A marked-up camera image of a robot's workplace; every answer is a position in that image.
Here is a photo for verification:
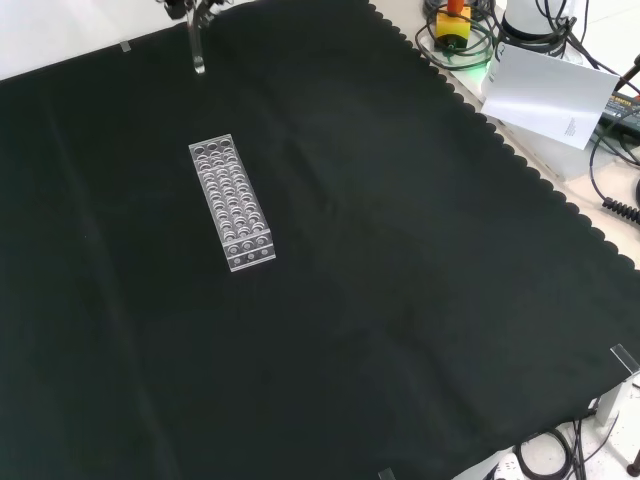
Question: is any black power adapter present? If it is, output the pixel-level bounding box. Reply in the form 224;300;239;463
598;91;640;135

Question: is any white box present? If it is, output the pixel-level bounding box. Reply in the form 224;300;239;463
478;68;592;182

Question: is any clear plastic test tube rack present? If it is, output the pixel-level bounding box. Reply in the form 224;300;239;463
187;133;278;274

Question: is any clear glass test tube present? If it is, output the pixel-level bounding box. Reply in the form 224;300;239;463
185;0;208;77

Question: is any yellow stop button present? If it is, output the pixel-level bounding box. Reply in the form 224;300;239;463
433;0;473;54

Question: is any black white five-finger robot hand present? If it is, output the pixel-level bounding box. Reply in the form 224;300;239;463
156;0;237;27

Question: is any white power strip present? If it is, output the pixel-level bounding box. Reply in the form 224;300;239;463
480;452;527;480

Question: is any black bench cloth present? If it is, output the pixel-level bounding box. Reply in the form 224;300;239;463
0;0;640;480

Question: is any black cable bundle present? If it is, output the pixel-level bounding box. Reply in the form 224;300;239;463
513;417;621;480

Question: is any black coiled cable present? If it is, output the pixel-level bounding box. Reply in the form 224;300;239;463
601;196;640;224

